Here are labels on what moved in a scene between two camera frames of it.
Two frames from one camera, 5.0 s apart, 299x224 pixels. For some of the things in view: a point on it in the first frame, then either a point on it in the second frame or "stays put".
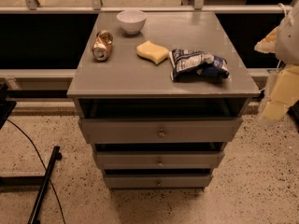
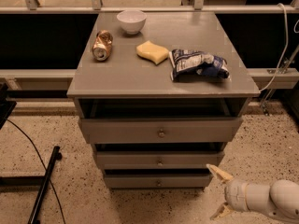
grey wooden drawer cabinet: x=159 y=105 stays put
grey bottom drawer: x=128 y=181 stays put
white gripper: x=288 y=44 → x=234 y=195
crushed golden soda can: x=102 y=46 stays put
